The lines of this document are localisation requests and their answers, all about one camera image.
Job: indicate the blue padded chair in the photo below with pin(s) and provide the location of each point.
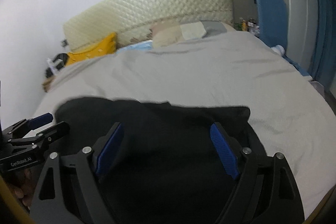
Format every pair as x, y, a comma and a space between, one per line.
271, 19

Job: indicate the black puffer jacket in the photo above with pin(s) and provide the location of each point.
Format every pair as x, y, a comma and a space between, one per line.
170, 161

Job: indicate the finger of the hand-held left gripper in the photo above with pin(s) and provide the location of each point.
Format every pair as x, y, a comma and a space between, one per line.
56, 130
39, 119

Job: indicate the group of small bottles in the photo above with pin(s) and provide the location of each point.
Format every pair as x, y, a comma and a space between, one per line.
246, 26

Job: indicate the blue curtain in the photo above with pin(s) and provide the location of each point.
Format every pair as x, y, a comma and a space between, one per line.
325, 37

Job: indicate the yellow pillow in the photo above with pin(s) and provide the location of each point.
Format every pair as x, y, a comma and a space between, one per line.
92, 52

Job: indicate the wooden nightstand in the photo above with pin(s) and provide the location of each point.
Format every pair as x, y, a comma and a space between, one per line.
48, 85

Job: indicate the blue crumpled cloth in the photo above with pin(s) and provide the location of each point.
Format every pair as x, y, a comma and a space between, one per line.
298, 66

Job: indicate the white plush toy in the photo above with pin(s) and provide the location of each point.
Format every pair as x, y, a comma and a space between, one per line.
278, 50

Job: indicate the colour-block pillow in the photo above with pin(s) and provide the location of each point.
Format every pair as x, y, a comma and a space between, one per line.
183, 31

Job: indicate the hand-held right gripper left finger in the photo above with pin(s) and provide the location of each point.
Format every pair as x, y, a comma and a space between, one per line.
110, 150

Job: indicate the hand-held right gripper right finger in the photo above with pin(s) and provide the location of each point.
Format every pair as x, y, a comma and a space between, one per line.
224, 150

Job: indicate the wall socket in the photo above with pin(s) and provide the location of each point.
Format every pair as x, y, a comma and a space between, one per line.
64, 43

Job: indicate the light blue printed cloth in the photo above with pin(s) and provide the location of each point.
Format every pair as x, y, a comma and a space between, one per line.
136, 46

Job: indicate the black bag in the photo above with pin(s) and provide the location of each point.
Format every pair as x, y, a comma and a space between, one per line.
61, 58

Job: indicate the cream quilted headboard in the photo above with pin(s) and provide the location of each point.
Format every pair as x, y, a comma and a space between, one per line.
157, 6

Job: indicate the bed with grey sheet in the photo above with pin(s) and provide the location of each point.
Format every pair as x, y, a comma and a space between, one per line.
210, 74

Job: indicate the person's left hand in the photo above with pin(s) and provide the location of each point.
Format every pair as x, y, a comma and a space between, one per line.
23, 187

